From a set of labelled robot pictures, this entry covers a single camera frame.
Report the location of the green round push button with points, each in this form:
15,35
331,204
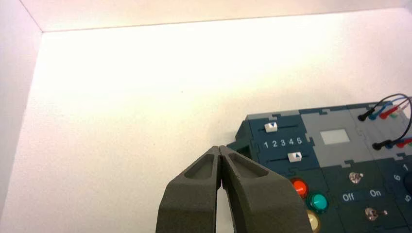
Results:
317,202

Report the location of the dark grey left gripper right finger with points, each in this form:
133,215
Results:
264,202

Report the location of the white slider cap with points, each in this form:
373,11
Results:
295,157
271,127

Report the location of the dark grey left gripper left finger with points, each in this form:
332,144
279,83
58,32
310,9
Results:
193,199

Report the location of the orange round push button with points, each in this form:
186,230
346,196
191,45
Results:
300,188

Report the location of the dark blue grey control box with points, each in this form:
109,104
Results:
338,167

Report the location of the metal toggle switch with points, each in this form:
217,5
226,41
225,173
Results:
355,177
372,214

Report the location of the yellow round push button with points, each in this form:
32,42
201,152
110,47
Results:
313,222

